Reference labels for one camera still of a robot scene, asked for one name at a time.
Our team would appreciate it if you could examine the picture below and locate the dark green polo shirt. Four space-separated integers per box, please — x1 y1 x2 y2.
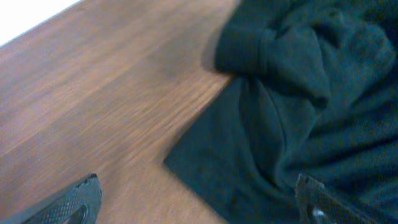
164 0 397 223

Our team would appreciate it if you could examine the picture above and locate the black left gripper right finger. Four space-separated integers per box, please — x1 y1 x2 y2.
295 174 382 224

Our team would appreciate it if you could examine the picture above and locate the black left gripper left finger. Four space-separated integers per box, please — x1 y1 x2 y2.
0 173 103 224

